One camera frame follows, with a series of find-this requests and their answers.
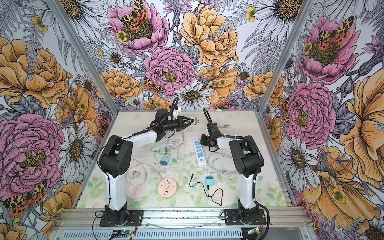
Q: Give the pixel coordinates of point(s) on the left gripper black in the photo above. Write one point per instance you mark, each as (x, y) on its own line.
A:
(182, 121)

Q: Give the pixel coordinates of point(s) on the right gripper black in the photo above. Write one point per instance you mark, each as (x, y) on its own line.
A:
(202, 140)

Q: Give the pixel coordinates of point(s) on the pink charger adapter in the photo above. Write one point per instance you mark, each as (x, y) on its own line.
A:
(196, 121)

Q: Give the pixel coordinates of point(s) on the white blue power strip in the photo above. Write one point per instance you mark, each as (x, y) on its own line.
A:
(200, 156)

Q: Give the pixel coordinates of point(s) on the teal charger adapter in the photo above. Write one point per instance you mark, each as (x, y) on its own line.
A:
(164, 161)
(209, 181)

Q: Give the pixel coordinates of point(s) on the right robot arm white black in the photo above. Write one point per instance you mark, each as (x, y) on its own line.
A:
(248, 162)

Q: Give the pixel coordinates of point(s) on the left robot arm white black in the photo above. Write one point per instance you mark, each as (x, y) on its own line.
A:
(115, 159)

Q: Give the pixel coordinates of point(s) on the green charger adapter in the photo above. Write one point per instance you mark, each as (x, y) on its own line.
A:
(163, 151)

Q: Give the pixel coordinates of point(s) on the round pink power socket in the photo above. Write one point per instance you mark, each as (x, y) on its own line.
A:
(167, 188)

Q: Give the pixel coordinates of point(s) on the green circuit board right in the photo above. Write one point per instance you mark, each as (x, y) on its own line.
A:
(254, 231)

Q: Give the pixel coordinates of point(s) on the green circuit board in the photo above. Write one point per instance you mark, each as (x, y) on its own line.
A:
(123, 234)
(254, 231)

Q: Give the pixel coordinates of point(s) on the green circuit board left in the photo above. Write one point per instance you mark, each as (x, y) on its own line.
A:
(123, 234)

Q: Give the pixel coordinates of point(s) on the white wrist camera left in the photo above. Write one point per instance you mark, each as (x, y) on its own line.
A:
(177, 110)

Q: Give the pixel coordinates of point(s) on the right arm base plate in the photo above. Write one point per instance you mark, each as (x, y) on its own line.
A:
(233, 217)

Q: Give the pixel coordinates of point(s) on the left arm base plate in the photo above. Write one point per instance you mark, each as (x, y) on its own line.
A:
(130, 218)

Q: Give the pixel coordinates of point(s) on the aluminium front rail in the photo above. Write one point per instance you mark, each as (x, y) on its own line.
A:
(182, 218)

